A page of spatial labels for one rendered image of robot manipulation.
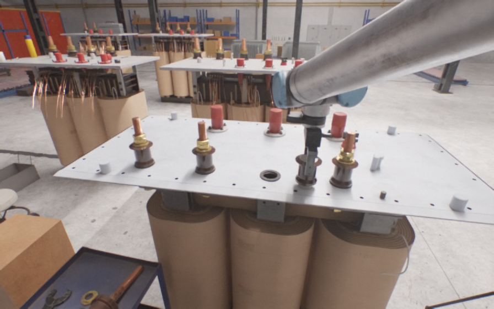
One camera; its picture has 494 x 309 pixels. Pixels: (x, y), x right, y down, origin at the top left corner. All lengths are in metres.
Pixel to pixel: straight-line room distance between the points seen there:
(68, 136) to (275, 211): 3.21
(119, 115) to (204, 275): 2.27
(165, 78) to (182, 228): 6.07
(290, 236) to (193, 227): 0.45
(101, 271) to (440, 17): 1.44
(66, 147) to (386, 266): 3.67
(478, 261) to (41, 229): 3.41
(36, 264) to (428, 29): 1.77
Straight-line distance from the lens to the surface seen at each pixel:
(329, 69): 0.46
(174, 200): 1.24
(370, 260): 1.30
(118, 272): 1.42
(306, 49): 12.90
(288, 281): 1.42
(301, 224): 1.25
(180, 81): 6.95
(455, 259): 3.15
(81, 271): 1.50
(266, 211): 1.15
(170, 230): 1.32
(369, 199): 0.98
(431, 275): 2.88
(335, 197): 0.95
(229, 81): 2.78
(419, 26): 0.34
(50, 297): 1.45
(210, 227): 1.28
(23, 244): 1.73
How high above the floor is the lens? 1.90
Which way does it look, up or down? 27 degrees down
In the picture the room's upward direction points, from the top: straight up
